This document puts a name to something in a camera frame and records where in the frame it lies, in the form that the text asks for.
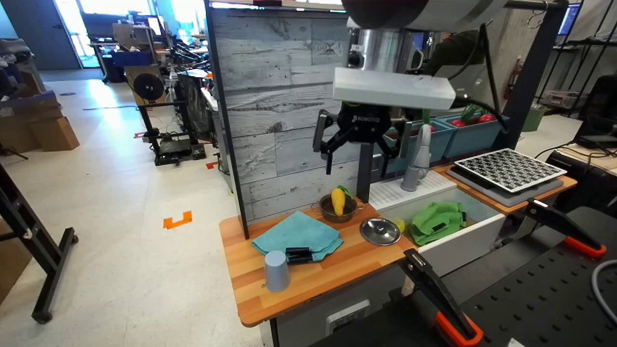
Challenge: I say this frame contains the grey toy faucet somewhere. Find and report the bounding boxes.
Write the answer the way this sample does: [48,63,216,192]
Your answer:
[399,123,434,192]

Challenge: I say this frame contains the wooden counter board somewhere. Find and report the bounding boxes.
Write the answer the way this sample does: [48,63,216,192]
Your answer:
[434,160,581,217]

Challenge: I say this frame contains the green cloth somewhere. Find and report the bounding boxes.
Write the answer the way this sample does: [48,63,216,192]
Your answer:
[407,200,469,246]

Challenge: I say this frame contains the black clip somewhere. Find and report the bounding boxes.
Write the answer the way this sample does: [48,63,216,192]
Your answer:
[286,244,315,266]

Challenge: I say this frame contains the blue lit monitor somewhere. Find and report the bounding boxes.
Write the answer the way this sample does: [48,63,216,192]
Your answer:
[556,0,585,38]

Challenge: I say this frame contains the grey cable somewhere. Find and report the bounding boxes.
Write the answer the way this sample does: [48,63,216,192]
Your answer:
[590,256,617,323]

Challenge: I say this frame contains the black metal frame post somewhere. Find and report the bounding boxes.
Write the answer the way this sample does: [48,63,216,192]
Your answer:
[500,0,571,150]

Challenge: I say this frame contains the black equipment stand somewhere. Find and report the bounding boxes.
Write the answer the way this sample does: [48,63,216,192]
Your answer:
[124,63,210,167]

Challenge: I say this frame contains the black orange bar clamp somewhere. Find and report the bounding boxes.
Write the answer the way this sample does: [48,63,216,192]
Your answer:
[397,248,486,347]
[507,198,608,260]

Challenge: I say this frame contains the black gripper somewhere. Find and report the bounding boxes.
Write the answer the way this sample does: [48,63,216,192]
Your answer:
[313,102,415,177]

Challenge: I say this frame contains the white toy sink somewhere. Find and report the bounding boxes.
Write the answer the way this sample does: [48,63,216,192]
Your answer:
[369,169,509,277]

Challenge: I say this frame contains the grey plastic cup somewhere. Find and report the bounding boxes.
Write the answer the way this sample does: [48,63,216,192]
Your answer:
[263,248,291,295]

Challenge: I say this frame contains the black filament spool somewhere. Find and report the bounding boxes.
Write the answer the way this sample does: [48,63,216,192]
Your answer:
[133,71,166,104]

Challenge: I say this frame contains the blue cloth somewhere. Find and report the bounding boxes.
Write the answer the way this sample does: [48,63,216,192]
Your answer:
[251,210,345,264]

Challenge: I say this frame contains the small brown bowl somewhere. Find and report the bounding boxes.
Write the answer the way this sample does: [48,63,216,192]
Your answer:
[318,192,359,225]

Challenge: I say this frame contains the small metal bowl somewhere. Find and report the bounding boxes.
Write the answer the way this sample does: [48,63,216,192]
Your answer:
[359,216,403,246]

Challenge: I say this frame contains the stacked cardboard boxes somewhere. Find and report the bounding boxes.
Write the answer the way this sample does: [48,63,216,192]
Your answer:
[0,88,81,154]

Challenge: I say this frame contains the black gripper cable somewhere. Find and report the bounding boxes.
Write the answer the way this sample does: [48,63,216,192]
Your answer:
[450,25,517,150]

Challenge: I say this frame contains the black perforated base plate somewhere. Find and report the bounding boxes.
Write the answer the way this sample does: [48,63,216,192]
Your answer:
[315,204,617,347]

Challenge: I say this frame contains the red fire extinguisher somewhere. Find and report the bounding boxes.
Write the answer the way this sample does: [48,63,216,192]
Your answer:
[504,56,525,98]

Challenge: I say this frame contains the small wooden top table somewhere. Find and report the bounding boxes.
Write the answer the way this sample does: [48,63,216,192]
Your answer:
[218,198,421,347]

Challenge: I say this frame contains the black white calibration checkerboard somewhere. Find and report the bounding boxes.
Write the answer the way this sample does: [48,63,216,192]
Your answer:
[453,146,569,194]

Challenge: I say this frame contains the red toy radish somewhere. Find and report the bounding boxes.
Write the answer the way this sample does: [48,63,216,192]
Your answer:
[459,102,498,129]

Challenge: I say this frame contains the black floor stand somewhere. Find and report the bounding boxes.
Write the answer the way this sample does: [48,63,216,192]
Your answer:
[0,162,81,325]

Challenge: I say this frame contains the black desk chair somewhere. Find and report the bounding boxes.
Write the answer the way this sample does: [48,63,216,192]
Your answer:
[573,73,617,150]

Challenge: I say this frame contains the yellow toy corn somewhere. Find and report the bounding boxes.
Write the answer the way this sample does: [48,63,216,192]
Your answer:
[330,187,347,217]

